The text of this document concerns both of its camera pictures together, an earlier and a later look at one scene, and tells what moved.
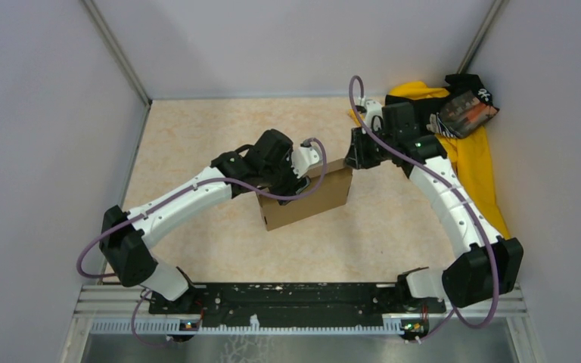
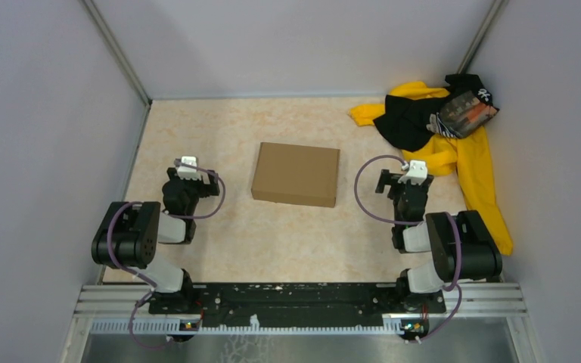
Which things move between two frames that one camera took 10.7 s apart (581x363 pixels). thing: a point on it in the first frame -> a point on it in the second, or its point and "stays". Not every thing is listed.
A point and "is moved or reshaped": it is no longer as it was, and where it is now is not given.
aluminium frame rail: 122,310 stays
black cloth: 426,107 stays
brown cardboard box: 334,193 is moved or reshaped
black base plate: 297,305 stays
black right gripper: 355,156 -> 390,178
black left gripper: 288,190 -> 207,189
